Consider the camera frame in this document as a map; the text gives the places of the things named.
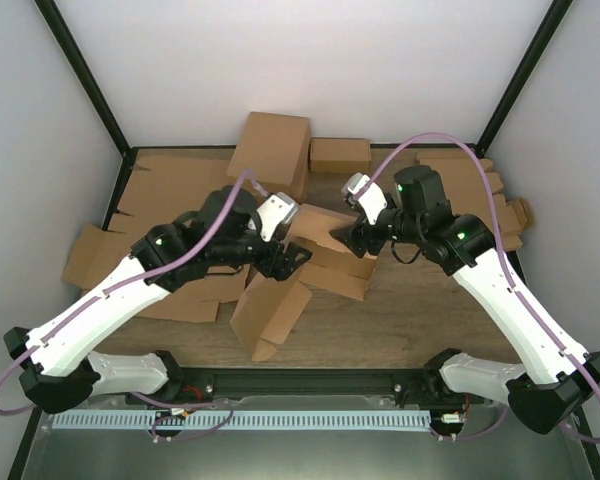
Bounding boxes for large cardboard box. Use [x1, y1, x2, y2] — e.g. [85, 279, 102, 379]
[230, 204, 376, 362]
[226, 112, 312, 203]

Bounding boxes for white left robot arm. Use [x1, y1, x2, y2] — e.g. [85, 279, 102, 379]
[4, 186, 312, 414]

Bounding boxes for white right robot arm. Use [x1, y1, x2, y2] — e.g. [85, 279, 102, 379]
[330, 165, 600, 434]

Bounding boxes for small folded cardboard box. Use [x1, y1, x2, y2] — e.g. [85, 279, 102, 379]
[309, 137, 371, 173]

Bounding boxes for large folded cardboard box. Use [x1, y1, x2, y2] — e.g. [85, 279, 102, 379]
[226, 112, 312, 203]

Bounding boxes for right stack flat cardboard blanks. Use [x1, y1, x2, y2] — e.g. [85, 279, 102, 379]
[416, 148, 533, 252]

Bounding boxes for stack flat cardboard blanks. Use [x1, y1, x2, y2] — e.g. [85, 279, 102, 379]
[62, 155, 248, 323]
[416, 148, 533, 252]

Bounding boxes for left stack flat cardboard blanks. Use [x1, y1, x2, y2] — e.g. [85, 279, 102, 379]
[62, 155, 248, 323]

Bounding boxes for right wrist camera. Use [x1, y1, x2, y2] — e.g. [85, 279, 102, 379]
[341, 173, 396, 229]

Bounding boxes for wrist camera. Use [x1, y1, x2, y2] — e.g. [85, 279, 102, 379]
[257, 192, 299, 242]
[341, 173, 396, 229]

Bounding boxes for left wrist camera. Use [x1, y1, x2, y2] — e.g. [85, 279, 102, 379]
[257, 192, 299, 242]

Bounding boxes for black frame base rail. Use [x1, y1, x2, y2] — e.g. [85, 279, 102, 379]
[151, 367, 487, 407]

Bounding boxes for white slotted cable duct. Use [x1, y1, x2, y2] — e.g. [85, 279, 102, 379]
[52, 410, 431, 433]

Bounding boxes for right black frame post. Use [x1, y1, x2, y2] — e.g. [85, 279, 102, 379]
[475, 0, 573, 154]

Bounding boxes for black frame post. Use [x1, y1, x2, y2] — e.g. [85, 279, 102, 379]
[475, 0, 573, 154]
[34, 0, 131, 156]

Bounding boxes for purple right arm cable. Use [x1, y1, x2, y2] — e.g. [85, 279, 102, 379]
[359, 132, 600, 445]

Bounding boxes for left black frame post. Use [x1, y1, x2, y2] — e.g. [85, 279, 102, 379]
[34, 0, 131, 156]

